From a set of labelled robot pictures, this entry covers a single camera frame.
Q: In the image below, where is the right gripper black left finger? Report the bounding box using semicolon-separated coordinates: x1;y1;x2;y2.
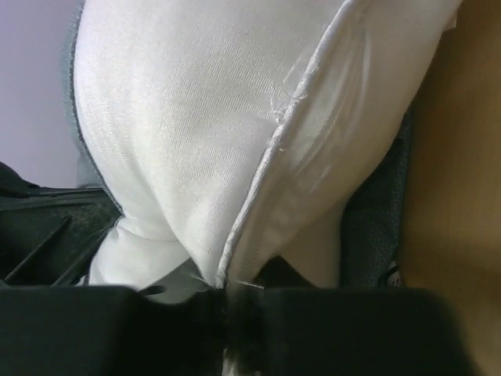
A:
1;287;225;375

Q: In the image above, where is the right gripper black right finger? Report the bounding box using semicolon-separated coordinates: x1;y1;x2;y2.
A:
226;288;475;375

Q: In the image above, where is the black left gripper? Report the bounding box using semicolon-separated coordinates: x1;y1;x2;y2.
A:
1;164;120;288

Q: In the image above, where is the blue-grey pillowcase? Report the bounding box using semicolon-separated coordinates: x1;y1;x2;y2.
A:
60;1;413;287

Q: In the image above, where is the white pillow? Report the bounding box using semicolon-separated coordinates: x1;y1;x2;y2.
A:
70;0;463;376

